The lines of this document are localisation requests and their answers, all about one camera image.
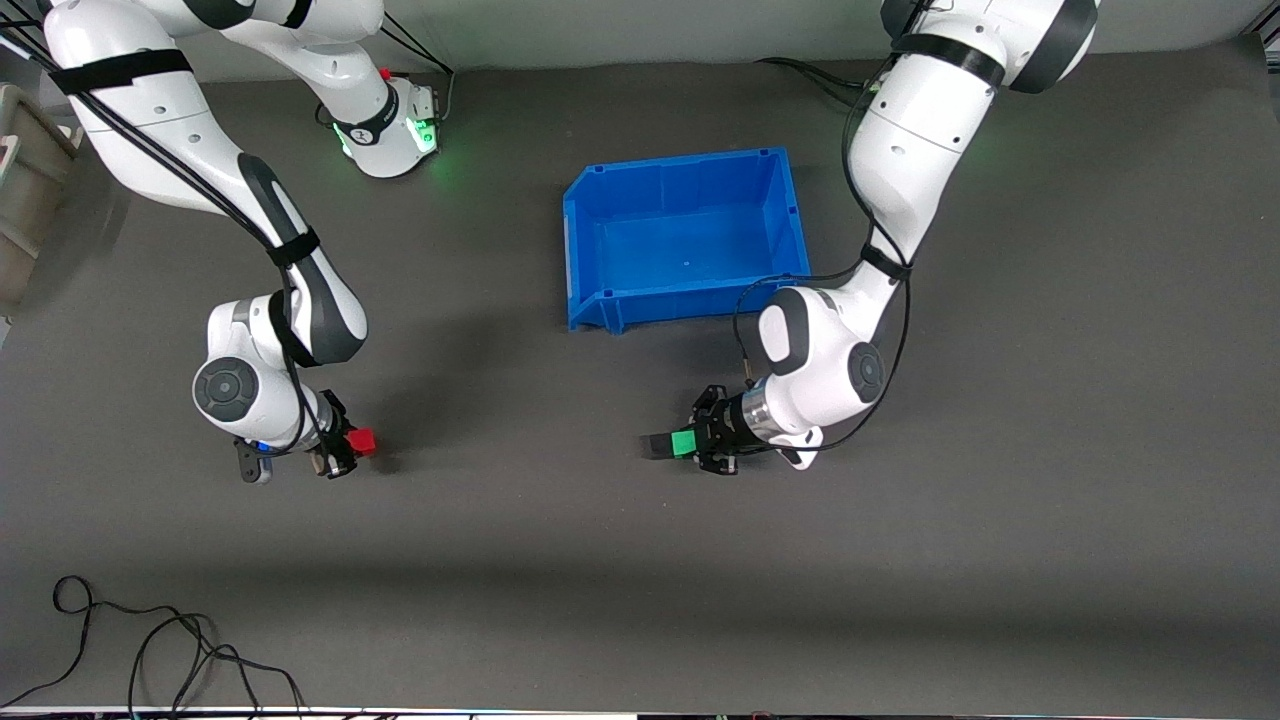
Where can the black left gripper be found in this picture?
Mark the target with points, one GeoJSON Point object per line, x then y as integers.
{"type": "Point", "coordinates": [721, 428]}

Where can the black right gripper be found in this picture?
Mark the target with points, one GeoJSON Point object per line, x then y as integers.
{"type": "Point", "coordinates": [333, 432]}

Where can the small red cube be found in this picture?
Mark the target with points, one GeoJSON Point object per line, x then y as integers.
{"type": "Point", "coordinates": [365, 441]}

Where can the small green cube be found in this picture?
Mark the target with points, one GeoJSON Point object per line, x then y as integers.
{"type": "Point", "coordinates": [684, 443]}

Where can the small black cube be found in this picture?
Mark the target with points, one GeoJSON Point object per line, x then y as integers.
{"type": "Point", "coordinates": [656, 447]}

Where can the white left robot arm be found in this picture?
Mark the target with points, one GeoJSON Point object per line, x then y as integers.
{"type": "Point", "coordinates": [910, 140]}

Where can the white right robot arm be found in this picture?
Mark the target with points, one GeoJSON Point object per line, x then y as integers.
{"type": "Point", "coordinates": [160, 130]}

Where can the blue plastic storage bin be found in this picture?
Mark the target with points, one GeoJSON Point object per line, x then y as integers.
{"type": "Point", "coordinates": [690, 250]}

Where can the grey beige plastic crate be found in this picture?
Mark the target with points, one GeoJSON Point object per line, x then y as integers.
{"type": "Point", "coordinates": [25, 190]}

